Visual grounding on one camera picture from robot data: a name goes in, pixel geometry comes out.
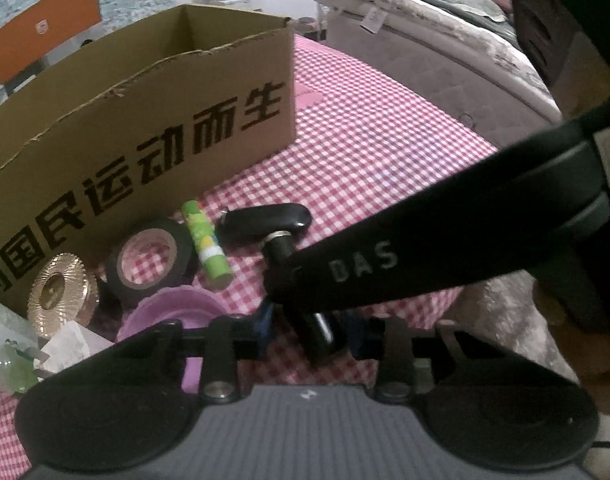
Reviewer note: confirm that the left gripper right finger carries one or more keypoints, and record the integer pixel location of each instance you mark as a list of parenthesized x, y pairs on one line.
[(478, 400)]

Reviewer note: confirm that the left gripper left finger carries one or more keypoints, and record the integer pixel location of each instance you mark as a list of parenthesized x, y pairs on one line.
[(125, 407)]

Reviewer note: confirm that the small white box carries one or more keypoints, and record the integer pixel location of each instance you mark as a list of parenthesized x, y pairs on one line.
[(72, 344)]

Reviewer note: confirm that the pink plastic lid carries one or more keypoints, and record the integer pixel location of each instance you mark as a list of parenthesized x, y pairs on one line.
[(194, 307)]

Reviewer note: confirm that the black tape roll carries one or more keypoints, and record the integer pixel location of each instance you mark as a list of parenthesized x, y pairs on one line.
[(160, 254)]

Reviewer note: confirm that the green glue stick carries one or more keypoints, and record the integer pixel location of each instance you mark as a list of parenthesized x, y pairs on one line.
[(212, 257)]

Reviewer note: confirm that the black handle tool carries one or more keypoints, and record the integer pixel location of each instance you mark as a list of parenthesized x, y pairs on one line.
[(273, 229)]

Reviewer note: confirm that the person's right hand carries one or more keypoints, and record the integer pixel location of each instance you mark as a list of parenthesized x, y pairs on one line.
[(587, 354)]

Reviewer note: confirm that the grey sofa with blanket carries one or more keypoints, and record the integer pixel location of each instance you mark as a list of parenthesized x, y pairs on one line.
[(461, 55)]

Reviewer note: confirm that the pink checkered tablecloth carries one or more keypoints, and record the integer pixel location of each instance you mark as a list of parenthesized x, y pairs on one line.
[(364, 144)]

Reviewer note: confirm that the brown cardboard box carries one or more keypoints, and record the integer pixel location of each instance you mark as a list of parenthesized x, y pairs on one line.
[(131, 126)]

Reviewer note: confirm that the orange Philips box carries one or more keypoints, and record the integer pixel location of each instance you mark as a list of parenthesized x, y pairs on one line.
[(41, 28)]

